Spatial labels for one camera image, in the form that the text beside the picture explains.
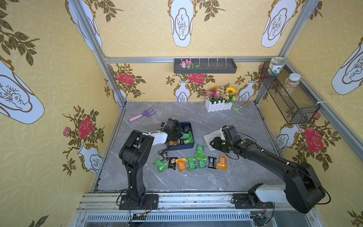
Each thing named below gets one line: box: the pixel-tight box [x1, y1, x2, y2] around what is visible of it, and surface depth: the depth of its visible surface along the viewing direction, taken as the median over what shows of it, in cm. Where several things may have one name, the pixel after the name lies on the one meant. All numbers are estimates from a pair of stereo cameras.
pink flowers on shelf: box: [179, 59, 201, 70], surface depth 89 cm
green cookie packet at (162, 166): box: [152, 157, 169, 173], surface depth 88 cm
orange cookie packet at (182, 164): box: [175, 157, 189, 173], surface depth 89 cm
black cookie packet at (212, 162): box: [207, 156, 217, 169], surface depth 88 cm
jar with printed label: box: [267, 56, 287, 77], surface depth 87 cm
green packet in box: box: [180, 130, 195, 145], surface depth 100 cm
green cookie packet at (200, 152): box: [195, 144, 208, 160], surface depth 94 cm
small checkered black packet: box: [157, 148, 169, 161], surface depth 92 cm
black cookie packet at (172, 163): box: [167, 157, 178, 171], surface depth 89 cm
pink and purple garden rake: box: [129, 105, 157, 122], surface depth 116 cm
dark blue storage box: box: [166, 122, 195, 151], surface depth 97 cm
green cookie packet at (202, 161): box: [195, 156, 208, 169], surface depth 89 cm
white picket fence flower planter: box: [204, 82, 238, 113], surface depth 108 cm
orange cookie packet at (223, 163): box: [216, 155, 228, 171], surface depth 88 cm
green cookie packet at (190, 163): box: [185, 157, 197, 171], surface depth 88 cm
